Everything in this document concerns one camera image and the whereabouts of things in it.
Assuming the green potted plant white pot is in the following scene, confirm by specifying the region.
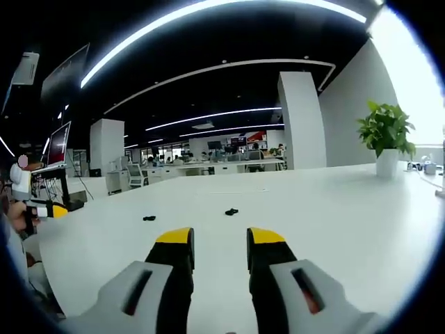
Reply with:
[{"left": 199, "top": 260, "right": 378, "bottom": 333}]
[{"left": 356, "top": 100, "right": 417, "bottom": 180}]

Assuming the straight ceiling light strip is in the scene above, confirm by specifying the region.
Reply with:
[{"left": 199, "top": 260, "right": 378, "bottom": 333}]
[{"left": 145, "top": 106, "right": 283, "bottom": 132}]

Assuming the white hanging ceiling panel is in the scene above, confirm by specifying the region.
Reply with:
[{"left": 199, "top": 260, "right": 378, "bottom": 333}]
[{"left": 10, "top": 51, "right": 40, "bottom": 86}]

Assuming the person's left hand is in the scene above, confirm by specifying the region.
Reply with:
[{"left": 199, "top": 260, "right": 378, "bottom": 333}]
[{"left": 7, "top": 200, "right": 29, "bottom": 230}]

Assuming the white low cabinet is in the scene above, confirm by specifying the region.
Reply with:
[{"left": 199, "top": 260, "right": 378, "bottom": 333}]
[{"left": 106, "top": 170, "right": 131, "bottom": 195}]

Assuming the dark hanging ceiling screen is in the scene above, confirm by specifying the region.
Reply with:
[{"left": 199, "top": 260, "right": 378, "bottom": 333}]
[{"left": 40, "top": 43, "right": 90, "bottom": 105}]

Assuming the thin ceiling light line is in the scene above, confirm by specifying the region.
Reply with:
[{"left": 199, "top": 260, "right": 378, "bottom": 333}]
[{"left": 104, "top": 58, "right": 337, "bottom": 116}]

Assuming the row of white office desks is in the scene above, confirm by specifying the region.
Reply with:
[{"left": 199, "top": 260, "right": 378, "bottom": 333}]
[{"left": 140, "top": 158, "right": 286, "bottom": 182}]

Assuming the wide curved ceiling light strip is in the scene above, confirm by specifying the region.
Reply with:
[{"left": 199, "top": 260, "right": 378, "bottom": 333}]
[{"left": 80, "top": 0, "right": 369, "bottom": 89}]

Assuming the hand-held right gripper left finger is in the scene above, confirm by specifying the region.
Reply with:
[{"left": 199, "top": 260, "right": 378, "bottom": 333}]
[{"left": 65, "top": 227, "right": 195, "bottom": 334}]

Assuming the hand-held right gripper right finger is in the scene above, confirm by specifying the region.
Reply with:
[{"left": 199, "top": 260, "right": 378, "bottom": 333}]
[{"left": 246, "top": 227, "right": 379, "bottom": 334}]

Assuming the grey mesh office chair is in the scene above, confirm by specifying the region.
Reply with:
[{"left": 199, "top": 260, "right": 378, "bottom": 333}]
[{"left": 125, "top": 163, "right": 149, "bottom": 189}]

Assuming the silver framed computer monitor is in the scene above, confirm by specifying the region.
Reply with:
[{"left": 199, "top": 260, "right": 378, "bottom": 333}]
[{"left": 46, "top": 120, "right": 72, "bottom": 166}]

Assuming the small white blue device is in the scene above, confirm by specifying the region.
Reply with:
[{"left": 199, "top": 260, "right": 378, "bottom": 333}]
[{"left": 421, "top": 155, "right": 437, "bottom": 175}]

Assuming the black monitor stand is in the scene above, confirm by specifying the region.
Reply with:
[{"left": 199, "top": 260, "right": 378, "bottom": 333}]
[{"left": 31, "top": 166, "right": 88, "bottom": 212}]

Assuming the white cable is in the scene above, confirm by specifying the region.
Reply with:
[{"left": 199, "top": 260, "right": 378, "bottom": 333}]
[{"left": 405, "top": 168, "right": 445, "bottom": 191}]

